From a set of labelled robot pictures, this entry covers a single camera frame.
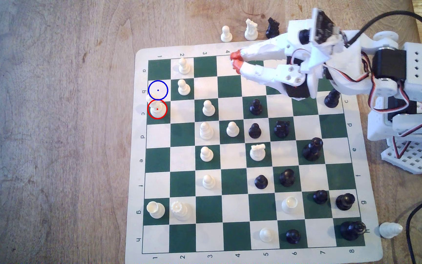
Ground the white chess king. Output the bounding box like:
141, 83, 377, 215
146, 95, 168, 119

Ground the white chess queen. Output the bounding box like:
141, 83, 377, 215
170, 200, 190, 221

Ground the black chess king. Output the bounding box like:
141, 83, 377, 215
340, 221, 367, 241

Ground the white grid robot base plate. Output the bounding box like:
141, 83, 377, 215
380, 137, 422, 175

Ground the black chess knight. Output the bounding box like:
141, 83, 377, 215
265, 18, 280, 39
273, 121, 290, 138

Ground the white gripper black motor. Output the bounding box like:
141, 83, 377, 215
230, 19, 347, 100

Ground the white chess bishop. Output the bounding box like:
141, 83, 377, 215
199, 122, 214, 140
379, 222, 403, 239

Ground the small black gripper camera board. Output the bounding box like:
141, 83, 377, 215
312, 8, 342, 44

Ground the red white black servo wire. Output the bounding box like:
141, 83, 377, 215
368, 78, 417, 112

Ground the black chess queen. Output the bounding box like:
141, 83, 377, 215
302, 137, 324, 161

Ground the green and cream chess mat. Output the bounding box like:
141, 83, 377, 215
125, 43, 384, 264

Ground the white chess knight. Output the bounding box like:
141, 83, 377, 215
244, 18, 259, 41
250, 144, 266, 161

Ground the white chess rook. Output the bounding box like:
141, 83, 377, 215
281, 197, 299, 215
147, 201, 166, 219

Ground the black chess rook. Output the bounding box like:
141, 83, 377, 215
336, 193, 356, 211

